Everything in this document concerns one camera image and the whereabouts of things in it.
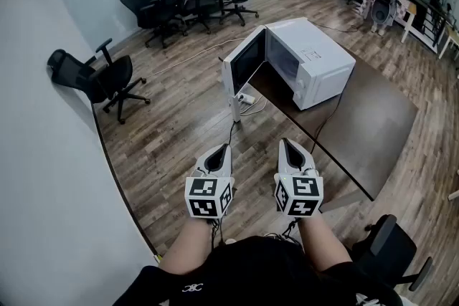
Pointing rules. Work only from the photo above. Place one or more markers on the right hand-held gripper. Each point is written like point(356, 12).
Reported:
point(305, 186)

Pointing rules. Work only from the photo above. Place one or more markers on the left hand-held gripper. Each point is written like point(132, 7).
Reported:
point(202, 188)

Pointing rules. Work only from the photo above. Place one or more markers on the white microwave door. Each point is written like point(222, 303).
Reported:
point(228, 82)

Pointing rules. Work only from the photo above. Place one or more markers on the person's right forearm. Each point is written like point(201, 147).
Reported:
point(322, 243)

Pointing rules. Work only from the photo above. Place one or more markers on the person's left forearm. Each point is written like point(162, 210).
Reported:
point(186, 243)

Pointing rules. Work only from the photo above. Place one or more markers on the white microwave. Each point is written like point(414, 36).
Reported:
point(319, 57)

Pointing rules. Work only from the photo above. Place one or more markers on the white power strip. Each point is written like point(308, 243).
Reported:
point(246, 98)

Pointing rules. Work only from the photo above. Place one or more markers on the person's black shirt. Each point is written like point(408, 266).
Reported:
point(258, 272)

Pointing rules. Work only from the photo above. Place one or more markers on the white frame table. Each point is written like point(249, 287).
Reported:
point(412, 10)

